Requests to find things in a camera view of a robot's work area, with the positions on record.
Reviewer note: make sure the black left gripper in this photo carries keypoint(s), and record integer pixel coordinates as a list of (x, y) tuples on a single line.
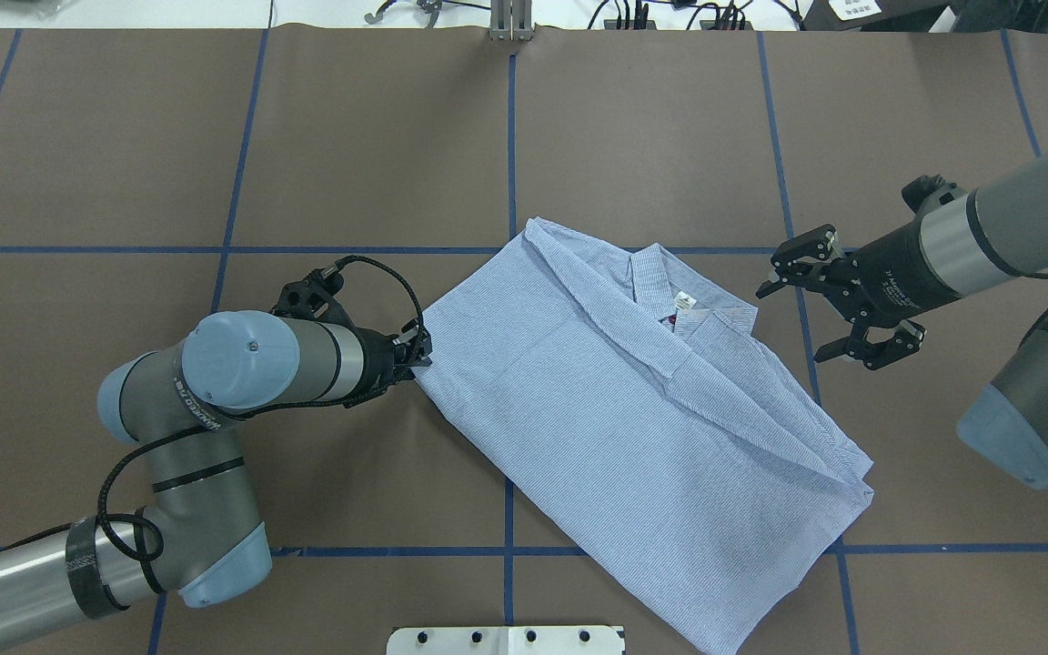
[(379, 364)]

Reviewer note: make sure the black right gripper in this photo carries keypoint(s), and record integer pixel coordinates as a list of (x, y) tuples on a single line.
[(891, 270)]

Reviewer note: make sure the light blue striped shirt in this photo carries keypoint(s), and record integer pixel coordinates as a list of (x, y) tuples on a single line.
[(627, 398)]

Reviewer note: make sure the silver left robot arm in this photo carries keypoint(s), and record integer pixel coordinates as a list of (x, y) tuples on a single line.
[(179, 513)]

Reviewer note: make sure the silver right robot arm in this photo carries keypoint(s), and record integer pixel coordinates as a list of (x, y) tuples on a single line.
[(959, 243)]

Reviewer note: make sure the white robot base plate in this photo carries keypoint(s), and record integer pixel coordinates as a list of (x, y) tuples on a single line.
[(536, 639)]

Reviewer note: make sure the grey aluminium frame post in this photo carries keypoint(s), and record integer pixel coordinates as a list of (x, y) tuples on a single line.
[(511, 20)]

